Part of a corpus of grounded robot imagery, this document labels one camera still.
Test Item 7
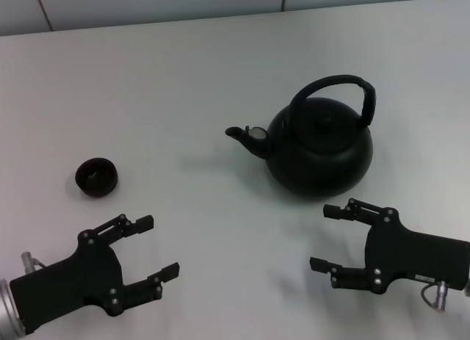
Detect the black round teapot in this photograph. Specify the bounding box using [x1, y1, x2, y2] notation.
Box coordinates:
[224, 73, 377, 200]

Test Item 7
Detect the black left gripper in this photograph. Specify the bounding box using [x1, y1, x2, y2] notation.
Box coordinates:
[9, 214, 181, 336]

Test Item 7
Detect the arm connector cable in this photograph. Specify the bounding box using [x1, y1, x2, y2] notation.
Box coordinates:
[420, 281, 449, 312]
[20, 250, 47, 274]

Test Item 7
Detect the dark brown teacup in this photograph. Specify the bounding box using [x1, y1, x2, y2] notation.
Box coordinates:
[75, 156, 120, 198]

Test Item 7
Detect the left arm connector cable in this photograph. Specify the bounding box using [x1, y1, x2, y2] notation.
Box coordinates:
[20, 250, 47, 274]

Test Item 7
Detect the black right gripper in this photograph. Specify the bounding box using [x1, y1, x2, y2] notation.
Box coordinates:
[309, 198, 470, 295]

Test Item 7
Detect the right arm connector cable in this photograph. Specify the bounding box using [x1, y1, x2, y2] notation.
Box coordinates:
[420, 281, 449, 312]

